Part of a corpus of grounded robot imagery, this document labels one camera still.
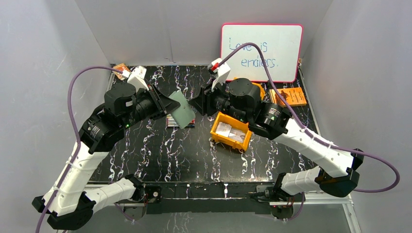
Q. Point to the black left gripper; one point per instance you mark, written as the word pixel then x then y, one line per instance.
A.
pixel 157 101

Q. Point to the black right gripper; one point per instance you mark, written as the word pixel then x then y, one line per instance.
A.
pixel 199 102

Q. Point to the orange plastic bin tray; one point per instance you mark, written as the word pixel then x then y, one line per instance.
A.
pixel 235 124

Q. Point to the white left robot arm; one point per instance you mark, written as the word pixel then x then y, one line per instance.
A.
pixel 67 205

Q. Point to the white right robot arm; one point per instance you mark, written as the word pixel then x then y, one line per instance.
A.
pixel 335 172

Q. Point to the white silver card stack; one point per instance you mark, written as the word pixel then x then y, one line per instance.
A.
pixel 226 130

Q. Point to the small orange card pack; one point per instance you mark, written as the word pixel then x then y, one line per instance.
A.
pixel 123 72

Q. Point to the coloured marker pen set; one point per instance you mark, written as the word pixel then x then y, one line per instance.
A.
pixel 173 123

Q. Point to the orange booklet with black figure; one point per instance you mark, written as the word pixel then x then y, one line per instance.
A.
pixel 294 96

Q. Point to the pink framed whiteboard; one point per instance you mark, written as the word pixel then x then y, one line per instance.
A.
pixel 276 46

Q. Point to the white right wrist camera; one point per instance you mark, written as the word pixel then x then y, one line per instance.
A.
pixel 219 71

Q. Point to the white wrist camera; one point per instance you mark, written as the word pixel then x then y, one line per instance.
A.
pixel 136 78
pixel 219 71

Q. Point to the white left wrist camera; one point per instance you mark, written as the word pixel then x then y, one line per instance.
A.
pixel 136 78

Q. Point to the black mounting base rail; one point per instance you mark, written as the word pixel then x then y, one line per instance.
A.
pixel 215 197

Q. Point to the aluminium frame rail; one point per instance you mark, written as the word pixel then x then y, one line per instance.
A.
pixel 90 201

